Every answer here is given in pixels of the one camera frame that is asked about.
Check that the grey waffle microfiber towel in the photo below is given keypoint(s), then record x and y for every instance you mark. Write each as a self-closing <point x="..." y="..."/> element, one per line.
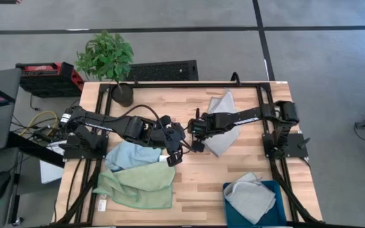
<point x="249" y="198"/>
<point x="223" y="104"/>

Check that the green microfiber towel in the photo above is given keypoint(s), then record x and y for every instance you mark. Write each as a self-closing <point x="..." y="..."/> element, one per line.
<point x="144" y="187"/>

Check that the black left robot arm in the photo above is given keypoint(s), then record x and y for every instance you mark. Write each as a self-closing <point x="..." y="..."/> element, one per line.
<point x="119" y="125"/>

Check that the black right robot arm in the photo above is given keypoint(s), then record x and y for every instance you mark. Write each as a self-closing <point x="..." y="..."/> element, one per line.
<point x="242" y="120"/>

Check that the white paper sheet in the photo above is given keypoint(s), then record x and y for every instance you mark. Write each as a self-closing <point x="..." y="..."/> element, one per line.
<point x="51" y="171"/>

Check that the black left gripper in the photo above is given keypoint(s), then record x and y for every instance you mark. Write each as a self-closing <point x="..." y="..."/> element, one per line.
<point x="173" y="136"/>

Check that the light blue microfiber towel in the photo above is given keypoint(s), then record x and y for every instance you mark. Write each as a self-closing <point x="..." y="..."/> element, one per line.
<point x="128" y="155"/>

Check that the black perforated box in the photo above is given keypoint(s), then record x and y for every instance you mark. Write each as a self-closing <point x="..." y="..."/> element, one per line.
<point x="163" y="71"/>

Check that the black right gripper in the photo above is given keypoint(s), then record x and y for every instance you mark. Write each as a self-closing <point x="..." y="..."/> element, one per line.
<point x="205" y="122"/>

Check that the red black tool case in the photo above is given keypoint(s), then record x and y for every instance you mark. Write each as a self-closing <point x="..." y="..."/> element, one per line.
<point x="49" y="82"/>

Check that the green potted plant black pot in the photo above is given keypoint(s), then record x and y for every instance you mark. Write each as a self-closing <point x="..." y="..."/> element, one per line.
<point x="106" y="57"/>

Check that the blue plastic bin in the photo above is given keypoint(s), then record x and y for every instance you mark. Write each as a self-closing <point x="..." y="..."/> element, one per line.
<point x="233" y="218"/>

